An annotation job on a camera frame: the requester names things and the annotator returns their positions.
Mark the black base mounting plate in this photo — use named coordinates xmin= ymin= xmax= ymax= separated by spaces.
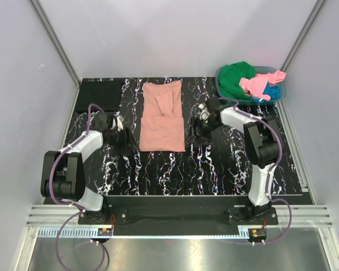
xmin=79 ymin=195 xmax=279 ymax=238

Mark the orange connector box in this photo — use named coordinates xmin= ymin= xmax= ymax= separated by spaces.
xmin=98 ymin=228 xmax=113 ymax=237
xmin=249 ymin=229 xmax=267 ymax=238

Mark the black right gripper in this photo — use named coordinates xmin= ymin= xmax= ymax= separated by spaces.
xmin=184 ymin=116 xmax=221 ymax=148

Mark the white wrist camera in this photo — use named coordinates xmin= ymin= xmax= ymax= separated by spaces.
xmin=198 ymin=103 xmax=210 ymax=121
xmin=111 ymin=115 xmax=124 ymax=132

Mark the left orange connector box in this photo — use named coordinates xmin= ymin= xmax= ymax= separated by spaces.
xmin=98 ymin=228 xmax=113 ymax=237

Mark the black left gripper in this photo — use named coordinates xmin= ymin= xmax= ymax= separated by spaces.
xmin=107 ymin=126 xmax=140 ymax=155

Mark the green t shirt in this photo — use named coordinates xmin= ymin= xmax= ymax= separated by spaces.
xmin=218 ymin=61 xmax=257 ymax=100

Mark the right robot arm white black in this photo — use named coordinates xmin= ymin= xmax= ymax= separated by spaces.
xmin=185 ymin=97 xmax=283 ymax=224

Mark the bright pink t shirt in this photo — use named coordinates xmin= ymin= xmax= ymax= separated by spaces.
xmin=240 ymin=70 xmax=286 ymax=100

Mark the dusty pink t shirt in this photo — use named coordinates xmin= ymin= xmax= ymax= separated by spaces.
xmin=139 ymin=80 xmax=185 ymax=152

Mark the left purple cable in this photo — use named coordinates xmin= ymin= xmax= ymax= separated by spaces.
xmin=47 ymin=103 xmax=110 ymax=271

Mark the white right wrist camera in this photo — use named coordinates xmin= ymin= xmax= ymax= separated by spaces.
xmin=198 ymin=103 xmax=210 ymax=121

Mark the blue plastic laundry basket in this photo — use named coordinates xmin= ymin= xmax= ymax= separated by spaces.
xmin=215 ymin=66 xmax=286 ymax=106

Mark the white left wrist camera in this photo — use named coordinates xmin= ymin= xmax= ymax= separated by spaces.
xmin=111 ymin=115 xmax=124 ymax=132

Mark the right orange connector box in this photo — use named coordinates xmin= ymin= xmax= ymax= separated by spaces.
xmin=249 ymin=229 xmax=267 ymax=238

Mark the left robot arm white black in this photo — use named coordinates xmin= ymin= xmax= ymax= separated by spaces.
xmin=40 ymin=112 xmax=137 ymax=224

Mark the folded black t shirt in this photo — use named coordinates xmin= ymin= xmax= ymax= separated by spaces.
xmin=74 ymin=79 xmax=125 ymax=113

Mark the blue t shirt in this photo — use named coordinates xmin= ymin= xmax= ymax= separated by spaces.
xmin=251 ymin=84 xmax=281 ymax=104

